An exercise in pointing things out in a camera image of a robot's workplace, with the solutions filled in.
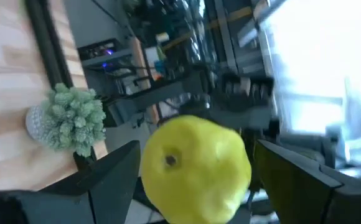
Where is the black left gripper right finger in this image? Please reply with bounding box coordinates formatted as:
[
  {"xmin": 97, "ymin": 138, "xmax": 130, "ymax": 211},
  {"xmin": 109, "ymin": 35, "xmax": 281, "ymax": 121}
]
[{"xmin": 254, "ymin": 139, "xmax": 361, "ymax": 224}]

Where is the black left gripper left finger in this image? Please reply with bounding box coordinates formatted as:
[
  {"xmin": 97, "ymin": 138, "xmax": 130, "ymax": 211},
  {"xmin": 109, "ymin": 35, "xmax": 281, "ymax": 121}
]
[{"xmin": 0, "ymin": 139, "xmax": 141, "ymax": 224}]

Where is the yellow green fruit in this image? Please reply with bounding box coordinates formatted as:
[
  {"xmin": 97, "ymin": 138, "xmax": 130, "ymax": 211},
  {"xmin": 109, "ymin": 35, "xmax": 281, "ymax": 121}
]
[{"xmin": 140, "ymin": 114, "xmax": 253, "ymax": 224}]

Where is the green succulent plant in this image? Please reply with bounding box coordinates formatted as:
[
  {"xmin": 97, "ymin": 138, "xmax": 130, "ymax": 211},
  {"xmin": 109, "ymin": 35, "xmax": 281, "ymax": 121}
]
[{"xmin": 24, "ymin": 82, "xmax": 107, "ymax": 158}]

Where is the black electronics box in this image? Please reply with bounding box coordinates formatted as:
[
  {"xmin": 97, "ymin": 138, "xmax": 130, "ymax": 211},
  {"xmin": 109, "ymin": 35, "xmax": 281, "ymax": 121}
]
[{"xmin": 77, "ymin": 37, "xmax": 122, "ymax": 62}]

